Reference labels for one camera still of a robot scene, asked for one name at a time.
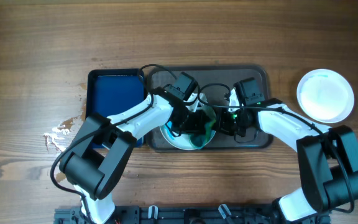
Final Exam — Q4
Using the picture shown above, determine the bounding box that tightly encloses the white plate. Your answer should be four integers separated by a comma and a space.
296, 68, 355, 123
160, 93, 217, 151

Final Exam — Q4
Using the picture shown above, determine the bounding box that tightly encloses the green scrubbing sponge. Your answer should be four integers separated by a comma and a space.
189, 118, 216, 149

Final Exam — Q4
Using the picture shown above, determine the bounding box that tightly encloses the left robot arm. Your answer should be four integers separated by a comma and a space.
54, 73, 216, 223

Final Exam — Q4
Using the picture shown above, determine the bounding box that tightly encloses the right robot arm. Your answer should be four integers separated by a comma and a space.
222, 78, 358, 223

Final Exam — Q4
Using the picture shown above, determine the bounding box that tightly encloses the dark brown serving tray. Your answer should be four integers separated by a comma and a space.
145, 65, 273, 152

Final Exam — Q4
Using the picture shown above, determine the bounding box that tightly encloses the black tray with blue water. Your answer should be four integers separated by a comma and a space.
85, 68, 145, 149

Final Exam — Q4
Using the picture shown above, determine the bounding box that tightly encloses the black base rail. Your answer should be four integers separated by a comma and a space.
53, 203, 331, 224

